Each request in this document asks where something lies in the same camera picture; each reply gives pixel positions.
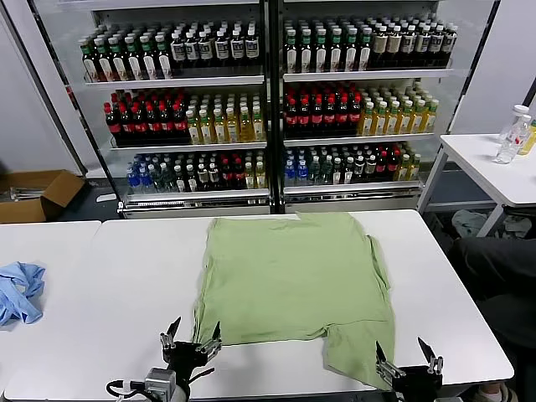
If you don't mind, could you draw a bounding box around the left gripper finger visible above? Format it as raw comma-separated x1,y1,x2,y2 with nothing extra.
159,316,183,350
194,321,223,356

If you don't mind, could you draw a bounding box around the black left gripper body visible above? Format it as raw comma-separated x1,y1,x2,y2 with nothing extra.
164,340,218,383

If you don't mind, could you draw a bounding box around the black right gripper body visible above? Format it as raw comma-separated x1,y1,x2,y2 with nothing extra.
390,364,444,402

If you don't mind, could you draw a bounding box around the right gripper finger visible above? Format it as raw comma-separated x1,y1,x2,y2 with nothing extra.
417,336,445,374
374,340,406,380

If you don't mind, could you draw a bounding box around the light green T-shirt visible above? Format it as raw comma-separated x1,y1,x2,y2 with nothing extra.
191,212,397,385

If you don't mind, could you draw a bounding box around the light coloured shoe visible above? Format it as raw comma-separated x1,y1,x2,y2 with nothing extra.
475,383,520,402

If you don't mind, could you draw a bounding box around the black trousers leg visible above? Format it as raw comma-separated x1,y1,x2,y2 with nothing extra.
450,236,536,361

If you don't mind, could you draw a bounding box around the grey-green crumpled garment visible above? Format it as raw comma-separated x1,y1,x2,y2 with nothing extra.
451,209,487,238
502,215,535,240

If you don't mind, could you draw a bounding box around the crumpled light blue cloth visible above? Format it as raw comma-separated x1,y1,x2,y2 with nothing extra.
0,261,46,327

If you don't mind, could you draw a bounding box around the open brown cardboard box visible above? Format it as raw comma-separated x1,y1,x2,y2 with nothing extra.
0,169,89,224

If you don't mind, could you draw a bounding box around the metal rods bundle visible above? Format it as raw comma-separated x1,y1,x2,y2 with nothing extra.
0,186,43,202

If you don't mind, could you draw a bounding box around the white side table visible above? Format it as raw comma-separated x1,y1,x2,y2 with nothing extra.
416,132,536,238

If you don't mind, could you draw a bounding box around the yellow tea bottle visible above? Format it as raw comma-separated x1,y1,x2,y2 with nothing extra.
213,107,228,144
239,106,254,142
425,99,440,134
186,109,201,145
358,102,374,137
373,101,388,136
386,101,400,136
226,107,240,143
198,108,214,144
399,100,414,135
252,106,267,142
412,100,427,135

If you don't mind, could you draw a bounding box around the clear plastic water bottle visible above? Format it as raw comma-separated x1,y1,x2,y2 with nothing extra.
495,114,532,164

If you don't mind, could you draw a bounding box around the white drinks display shelf unit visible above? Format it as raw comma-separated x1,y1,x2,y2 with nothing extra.
58,0,271,219
276,0,457,214

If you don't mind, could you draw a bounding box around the white-cap clear bottle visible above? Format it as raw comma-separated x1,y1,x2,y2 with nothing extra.
497,104,531,142

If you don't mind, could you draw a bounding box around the green-cap bottle white label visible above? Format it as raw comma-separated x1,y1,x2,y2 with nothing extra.
122,36,144,81
313,28,329,73
298,28,314,73
138,35,159,80
343,28,359,72
94,38,114,82
283,29,298,73
358,27,373,71
154,34,173,80
80,40,100,82
328,28,344,72
107,37,129,81

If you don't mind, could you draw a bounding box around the dark bottle blue-white label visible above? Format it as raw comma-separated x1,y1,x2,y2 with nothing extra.
184,31,199,70
229,28,245,67
415,23,430,67
400,24,415,67
244,27,260,67
197,30,214,69
170,32,187,70
429,23,444,67
442,23,458,66
214,29,229,68

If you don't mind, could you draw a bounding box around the dark bottle beige label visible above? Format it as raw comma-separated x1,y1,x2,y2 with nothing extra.
386,24,402,68
372,25,389,68

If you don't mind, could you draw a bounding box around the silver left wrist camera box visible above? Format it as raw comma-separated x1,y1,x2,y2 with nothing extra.
144,367,178,394

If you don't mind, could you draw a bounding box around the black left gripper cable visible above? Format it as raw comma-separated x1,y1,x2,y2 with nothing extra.
106,379,147,399

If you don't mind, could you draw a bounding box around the black vertical frame post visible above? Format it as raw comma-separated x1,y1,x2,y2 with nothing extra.
262,0,286,214

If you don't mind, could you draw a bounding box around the glass cabinet door black frame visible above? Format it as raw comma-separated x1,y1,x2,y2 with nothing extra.
418,0,503,210
0,0,125,210

